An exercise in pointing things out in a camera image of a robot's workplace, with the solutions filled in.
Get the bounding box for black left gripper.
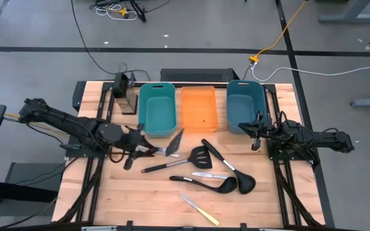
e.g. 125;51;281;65
117;124;159;170

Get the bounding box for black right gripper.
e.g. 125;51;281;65
238;110;273;151

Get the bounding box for grey-bladed spatula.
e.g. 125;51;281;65
154;128;185;157

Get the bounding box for slotted black spatula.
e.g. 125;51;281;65
141;146;213;174

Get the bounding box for large black ladle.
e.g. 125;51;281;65
201;139;257;195

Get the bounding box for small black ladle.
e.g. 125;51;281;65
169;175;238;194

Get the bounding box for yellow-handled table knife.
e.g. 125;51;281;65
180;194;220;227

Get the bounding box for dark blue-teal plastic bin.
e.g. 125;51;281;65
225;80;267;135

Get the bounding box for light teal plastic bin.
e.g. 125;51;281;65
137;82;178;138

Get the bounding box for orange plastic bin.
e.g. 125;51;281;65
181;85;220;133

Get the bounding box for black box on metal stand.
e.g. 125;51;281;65
112;72;139;116

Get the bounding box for black perforated computer case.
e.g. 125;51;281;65
160;67;240;83

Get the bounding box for black corner box with LED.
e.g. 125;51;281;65
72;80;87;112

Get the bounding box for dark grey shelf plate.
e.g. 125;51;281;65
0;162;67;219

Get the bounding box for black floor stand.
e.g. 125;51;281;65
129;0;147;23

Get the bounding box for black bar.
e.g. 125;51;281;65
0;178;59;203

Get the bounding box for grey desk foot with casters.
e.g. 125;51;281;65
318;0;370;24

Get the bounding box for black aluminium table frame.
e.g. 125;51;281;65
51;80;328;227

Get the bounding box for yellow extension cable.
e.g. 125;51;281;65
249;0;308;63

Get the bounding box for white floor cable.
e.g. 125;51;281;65
251;60;370;83

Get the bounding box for long black floor cable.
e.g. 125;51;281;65
70;0;152;81

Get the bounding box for yellow arm cable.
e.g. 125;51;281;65
4;112;70;135

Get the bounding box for white cable bundle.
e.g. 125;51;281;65
94;3;138;22

